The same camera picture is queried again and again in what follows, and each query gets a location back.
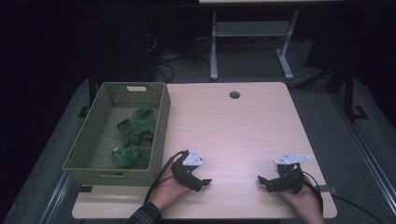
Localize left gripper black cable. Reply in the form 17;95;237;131
143;149;191;203

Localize grey metal frame table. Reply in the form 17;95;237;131
198;0;344;81

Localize bundle of floor cables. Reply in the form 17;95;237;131
195;35;213;53

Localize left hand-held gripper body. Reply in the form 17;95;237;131
170;147;204;192

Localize person's right hand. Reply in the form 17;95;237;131
278;176;326;224

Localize dark cabinet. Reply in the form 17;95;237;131
92;12;158;83

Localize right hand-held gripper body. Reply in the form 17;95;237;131
270;152;310;194

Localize green cloth garment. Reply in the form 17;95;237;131
111;106;157;171

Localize grey tape strip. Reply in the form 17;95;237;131
317;185;339;195

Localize green woven basket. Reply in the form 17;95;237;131
61;81;172;187

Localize black floor cable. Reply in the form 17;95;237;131
157;63;176;84

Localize black metal stand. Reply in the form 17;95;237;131
292;59;370;122
78;69;97;119

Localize person's left hand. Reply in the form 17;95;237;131
148;170;191;211

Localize metal floor rail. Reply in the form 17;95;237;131
331;92;396;216
38;172;74;224

